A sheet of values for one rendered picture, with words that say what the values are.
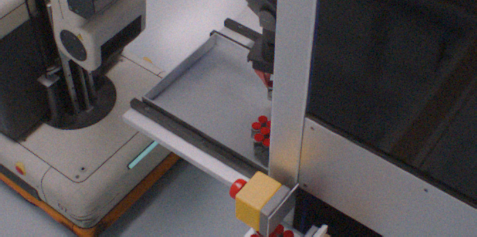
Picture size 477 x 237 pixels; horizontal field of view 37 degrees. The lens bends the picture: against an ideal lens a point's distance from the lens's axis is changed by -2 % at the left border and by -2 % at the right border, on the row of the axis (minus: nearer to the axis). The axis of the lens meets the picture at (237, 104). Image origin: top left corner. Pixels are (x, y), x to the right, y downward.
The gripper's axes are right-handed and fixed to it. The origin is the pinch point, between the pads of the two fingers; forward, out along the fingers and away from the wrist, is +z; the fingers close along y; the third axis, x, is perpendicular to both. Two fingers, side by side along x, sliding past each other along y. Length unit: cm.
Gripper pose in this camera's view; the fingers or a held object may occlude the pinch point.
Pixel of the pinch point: (272, 84)
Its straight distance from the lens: 156.1
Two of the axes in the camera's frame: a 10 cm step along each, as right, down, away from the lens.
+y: 9.3, 2.9, -2.4
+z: -0.2, 6.7, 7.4
